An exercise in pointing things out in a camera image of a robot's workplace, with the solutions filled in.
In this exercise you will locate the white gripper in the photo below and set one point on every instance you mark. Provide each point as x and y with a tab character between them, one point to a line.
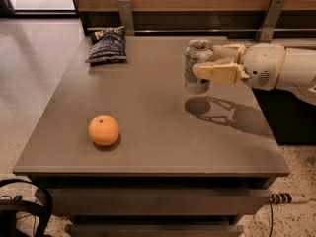
263	65

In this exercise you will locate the silver 7up soda can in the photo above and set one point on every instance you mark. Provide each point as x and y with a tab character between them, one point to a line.
198	51

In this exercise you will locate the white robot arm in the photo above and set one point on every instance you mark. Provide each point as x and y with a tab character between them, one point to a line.
297	74

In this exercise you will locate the blue chip bag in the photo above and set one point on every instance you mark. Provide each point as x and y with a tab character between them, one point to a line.
108	45

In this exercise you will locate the orange fruit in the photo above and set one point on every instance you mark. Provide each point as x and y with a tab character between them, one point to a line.
104	130

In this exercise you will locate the white power strip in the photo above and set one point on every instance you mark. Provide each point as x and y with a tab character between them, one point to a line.
287	198

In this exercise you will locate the upper grey drawer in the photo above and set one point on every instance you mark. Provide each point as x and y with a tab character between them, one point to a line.
157	202

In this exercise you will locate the grey drawer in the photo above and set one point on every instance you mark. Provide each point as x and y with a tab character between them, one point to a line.
157	202
128	230

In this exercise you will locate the lower grey drawer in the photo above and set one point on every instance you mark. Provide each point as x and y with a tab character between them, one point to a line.
128	230

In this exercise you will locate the right metal wall bracket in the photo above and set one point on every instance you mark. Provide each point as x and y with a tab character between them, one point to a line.
266	31

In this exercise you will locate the metal wall bracket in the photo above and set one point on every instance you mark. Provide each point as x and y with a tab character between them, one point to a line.
126	16
266	31

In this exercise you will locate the left metal wall bracket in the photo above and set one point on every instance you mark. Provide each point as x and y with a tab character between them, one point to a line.
126	16

